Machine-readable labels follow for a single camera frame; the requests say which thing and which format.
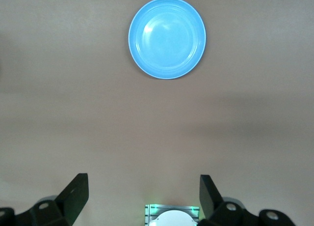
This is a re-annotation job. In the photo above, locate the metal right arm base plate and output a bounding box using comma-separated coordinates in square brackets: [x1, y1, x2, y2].
[144, 203, 200, 226]

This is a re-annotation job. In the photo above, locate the blue round plate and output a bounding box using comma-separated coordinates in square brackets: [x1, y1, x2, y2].
[128, 0, 208, 81]

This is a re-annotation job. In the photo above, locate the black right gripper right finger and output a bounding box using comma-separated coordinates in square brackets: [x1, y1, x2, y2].
[197, 174, 297, 226]

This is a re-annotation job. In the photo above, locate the brown table cover sheet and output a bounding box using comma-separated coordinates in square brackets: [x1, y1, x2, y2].
[0, 0, 314, 226]

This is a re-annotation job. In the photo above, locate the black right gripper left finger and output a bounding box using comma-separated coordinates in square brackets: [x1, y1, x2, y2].
[0, 172, 89, 226]

